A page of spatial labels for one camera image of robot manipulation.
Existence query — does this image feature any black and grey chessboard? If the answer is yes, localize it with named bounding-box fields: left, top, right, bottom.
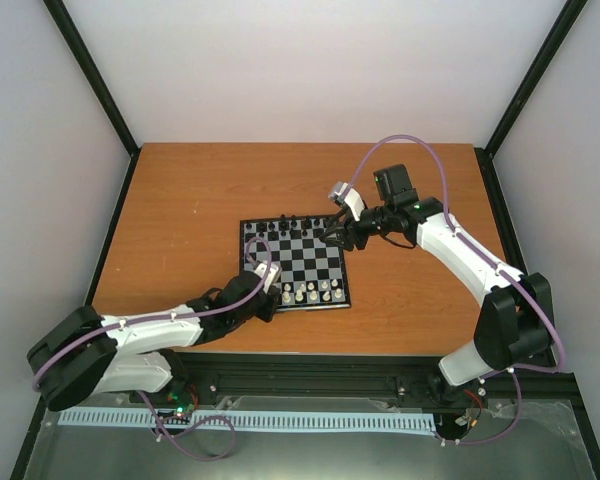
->
left=239, top=215, right=352, bottom=313

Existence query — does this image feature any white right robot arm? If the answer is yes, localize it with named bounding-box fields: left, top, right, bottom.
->
left=321, top=165, right=553, bottom=387

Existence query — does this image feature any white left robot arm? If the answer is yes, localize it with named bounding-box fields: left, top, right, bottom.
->
left=27, top=264, right=280, bottom=411

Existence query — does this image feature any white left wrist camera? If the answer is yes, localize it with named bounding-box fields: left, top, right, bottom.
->
left=254, top=262, right=281, bottom=292

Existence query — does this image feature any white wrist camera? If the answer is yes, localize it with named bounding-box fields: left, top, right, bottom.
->
left=254, top=262, right=281, bottom=292
left=328, top=182, right=366, bottom=221

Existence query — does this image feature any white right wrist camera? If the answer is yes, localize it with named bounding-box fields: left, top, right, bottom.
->
left=328, top=182, right=366, bottom=221

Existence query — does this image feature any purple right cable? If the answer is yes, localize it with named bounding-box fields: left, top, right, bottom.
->
left=347, top=134, right=567, bottom=446

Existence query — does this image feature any black aluminium frame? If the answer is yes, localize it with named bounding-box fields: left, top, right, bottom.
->
left=27, top=1, right=600, bottom=479

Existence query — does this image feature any light blue cable duct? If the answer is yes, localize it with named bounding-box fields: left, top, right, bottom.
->
left=57, top=407, right=436, bottom=435

